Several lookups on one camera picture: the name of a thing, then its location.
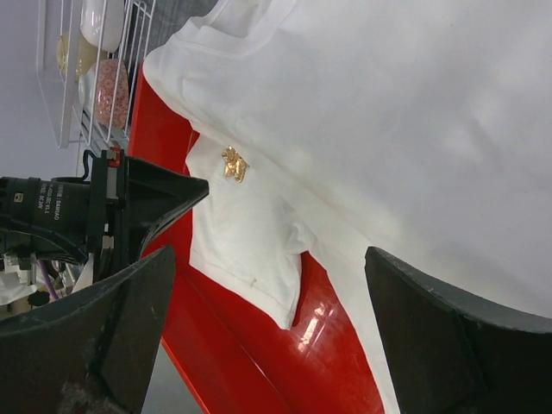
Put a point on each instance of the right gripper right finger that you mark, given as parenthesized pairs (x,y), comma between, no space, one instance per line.
(450,351)

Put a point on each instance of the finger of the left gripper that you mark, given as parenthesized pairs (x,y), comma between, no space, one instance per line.
(152,199)

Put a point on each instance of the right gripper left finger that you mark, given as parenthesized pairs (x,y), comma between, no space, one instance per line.
(92,351)

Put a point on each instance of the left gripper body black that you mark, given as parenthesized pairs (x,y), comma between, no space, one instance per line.
(69,219)

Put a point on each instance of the gold leaf brooch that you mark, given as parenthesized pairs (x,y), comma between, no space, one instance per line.
(234,165)

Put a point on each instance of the white t-shirt daisy print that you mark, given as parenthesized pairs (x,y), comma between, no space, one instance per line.
(419,127)

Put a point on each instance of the pink patterned bowl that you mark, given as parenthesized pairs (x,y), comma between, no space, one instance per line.
(112,104)

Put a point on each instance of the red plastic bin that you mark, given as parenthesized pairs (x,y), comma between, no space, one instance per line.
(235,359)

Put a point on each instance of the white ceramic bowl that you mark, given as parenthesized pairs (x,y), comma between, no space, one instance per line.
(102,23)

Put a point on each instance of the white wire dish rack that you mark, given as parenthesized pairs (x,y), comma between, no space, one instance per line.
(67,70)

